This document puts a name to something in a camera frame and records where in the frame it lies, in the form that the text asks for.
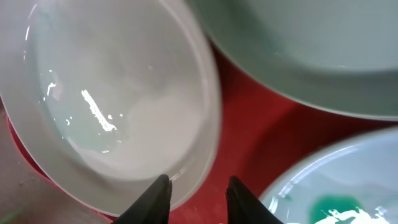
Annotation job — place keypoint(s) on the light blue plate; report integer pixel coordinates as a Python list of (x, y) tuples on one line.
[(352, 181)]

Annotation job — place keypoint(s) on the light green plate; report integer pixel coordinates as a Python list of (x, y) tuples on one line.
[(338, 56)]

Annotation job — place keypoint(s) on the white plate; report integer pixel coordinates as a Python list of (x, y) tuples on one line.
[(108, 95)]

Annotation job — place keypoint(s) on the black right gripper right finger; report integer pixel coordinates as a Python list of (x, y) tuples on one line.
[(243, 207)]

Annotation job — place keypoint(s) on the red plastic tray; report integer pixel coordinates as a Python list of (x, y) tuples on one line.
[(263, 134)]

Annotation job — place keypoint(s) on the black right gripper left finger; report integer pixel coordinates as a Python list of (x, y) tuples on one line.
[(152, 207)]

